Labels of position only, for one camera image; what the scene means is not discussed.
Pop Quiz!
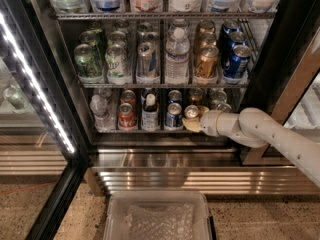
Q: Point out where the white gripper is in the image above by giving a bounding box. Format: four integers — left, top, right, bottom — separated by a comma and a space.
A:
182, 105, 222, 137

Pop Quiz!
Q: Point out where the orange soda can front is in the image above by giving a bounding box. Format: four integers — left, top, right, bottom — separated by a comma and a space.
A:
184, 105, 200, 120

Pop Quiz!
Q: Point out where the orange soda can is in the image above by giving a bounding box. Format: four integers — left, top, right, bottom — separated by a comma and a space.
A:
189, 88, 203, 105
184, 105, 200, 120

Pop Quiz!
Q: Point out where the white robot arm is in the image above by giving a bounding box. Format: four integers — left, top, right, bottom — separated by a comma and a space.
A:
183, 108, 320, 187

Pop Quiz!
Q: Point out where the blue pepsi can bottom front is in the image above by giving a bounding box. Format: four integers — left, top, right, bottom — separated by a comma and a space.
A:
165, 103, 182, 128

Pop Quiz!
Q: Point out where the blue pepsi can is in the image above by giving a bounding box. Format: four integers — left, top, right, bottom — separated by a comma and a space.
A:
165, 103, 182, 128
168, 90, 182, 104

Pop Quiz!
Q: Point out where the orange soda can rear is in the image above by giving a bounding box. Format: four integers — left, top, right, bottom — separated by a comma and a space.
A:
189, 88, 203, 105

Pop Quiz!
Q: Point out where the silver can bottom front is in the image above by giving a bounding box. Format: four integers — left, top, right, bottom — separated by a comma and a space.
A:
216, 103, 232, 113

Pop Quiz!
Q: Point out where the blue pepsi can bottom rear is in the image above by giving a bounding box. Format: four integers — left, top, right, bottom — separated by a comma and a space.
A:
168, 90, 182, 104

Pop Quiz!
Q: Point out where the silver can bottom rear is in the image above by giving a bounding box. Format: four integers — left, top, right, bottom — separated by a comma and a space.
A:
209, 90, 227, 109

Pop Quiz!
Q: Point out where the gold can middle front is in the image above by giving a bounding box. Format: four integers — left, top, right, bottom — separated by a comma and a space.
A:
195, 46, 219, 79

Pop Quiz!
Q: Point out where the gold can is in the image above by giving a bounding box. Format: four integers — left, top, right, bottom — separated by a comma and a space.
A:
195, 46, 219, 79
195, 20, 215, 37
193, 32, 217, 53

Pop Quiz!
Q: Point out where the blue can middle front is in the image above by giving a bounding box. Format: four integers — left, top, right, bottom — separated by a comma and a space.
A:
223, 45, 251, 79

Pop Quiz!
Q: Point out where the red soda can front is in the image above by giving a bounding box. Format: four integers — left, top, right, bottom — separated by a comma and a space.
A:
118, 103, 137, 128

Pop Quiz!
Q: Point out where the red soda can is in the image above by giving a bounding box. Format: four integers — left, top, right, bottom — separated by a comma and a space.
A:
118, 103, 137, 128
120, 90, 136, 108

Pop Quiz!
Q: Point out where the red soda can rear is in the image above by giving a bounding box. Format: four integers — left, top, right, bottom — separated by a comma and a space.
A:
120, 90, 136, 108

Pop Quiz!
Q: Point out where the silver blue can front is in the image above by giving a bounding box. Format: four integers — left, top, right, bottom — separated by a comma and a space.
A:
137, 42, 158, 78

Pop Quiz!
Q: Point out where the silver blue can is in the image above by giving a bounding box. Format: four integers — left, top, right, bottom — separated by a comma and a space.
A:
136, 22, 153, 43
143, 32, 160, 50
137, 42, 158, 78

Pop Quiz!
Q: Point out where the gold can middle rear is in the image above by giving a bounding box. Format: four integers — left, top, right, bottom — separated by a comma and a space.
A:
195, 20, 215, 37

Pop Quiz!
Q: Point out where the steel fridge base grille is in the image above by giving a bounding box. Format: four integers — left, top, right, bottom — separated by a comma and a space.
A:
84, 148, 319, 196

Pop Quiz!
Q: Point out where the blue can middle rear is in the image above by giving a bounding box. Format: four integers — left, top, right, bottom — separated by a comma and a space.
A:
218, 19, 241, 48

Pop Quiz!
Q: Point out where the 7up can middle front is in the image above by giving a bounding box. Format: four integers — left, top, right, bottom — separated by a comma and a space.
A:
105, 44, 128, 78

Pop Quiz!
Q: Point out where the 7up can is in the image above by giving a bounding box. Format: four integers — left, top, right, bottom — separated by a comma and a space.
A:
105, 44, 128, 78
108, 31, 127, 48
113, 19, 132, 37

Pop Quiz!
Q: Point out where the silver blue can rear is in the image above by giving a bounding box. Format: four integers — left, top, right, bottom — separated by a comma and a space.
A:
136, 22, 153, 43

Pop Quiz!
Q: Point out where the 7up can middle rear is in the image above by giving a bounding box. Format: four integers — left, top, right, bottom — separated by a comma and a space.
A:
113, 19, 132, 37

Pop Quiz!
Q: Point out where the green can middle front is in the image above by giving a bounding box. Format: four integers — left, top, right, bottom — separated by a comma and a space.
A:
74, 44, 102, 78

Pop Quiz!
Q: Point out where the dark glass bottle front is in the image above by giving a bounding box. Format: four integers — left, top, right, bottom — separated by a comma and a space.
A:
142, 93, 159, 131

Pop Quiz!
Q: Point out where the dark glass bottle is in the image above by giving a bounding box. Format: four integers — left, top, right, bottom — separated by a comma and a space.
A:
141, 88, 157, 105
142, 93, 159, 131

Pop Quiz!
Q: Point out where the dark glass bottle rear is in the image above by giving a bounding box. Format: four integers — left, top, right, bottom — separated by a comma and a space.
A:
141, 88, 157, 105

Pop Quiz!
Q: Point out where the clear water bottle middle front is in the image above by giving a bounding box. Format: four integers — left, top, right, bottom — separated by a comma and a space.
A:
165, 28, 190, 85

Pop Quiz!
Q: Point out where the clear water bottle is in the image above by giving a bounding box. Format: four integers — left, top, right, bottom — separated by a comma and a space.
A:
165, 28, 190, 85
169, 18, 189, 34
94, 87, 113, 103
90, 94, 115, 132

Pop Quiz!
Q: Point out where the clear water bottle bottom front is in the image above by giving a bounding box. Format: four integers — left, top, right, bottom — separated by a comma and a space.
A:
90, 94, 115, 132

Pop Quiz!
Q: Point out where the clear water bottle bottom rear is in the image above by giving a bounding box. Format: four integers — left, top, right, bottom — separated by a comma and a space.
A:
94, 87, 113, 103

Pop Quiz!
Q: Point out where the clear water bottle middle rear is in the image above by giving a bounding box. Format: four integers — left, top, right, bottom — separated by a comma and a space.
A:
169, 18, 189, 34

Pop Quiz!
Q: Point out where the bubble wrap sheet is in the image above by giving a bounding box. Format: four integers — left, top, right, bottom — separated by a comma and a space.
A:
124, 203, 195, 240

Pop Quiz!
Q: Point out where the clear plastic bin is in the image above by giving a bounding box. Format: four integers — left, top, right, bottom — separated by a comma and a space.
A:
103, 190, 217, 240

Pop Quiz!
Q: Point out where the middle wire shelf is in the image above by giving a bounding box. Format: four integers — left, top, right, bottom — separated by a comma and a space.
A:
80, 83, 248, 89

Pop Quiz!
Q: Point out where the wire shelf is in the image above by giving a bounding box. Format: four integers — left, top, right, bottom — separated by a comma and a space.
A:
80, 83, 248, 89
52, 12, 276, 20
95, 128, 204, 134

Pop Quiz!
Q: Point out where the bottom wire shelf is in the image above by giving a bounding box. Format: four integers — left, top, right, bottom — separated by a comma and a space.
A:
95, 128, 204, 134

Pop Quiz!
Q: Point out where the top wire shelf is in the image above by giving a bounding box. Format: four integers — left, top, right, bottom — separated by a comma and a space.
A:
52, 12, 276, 20

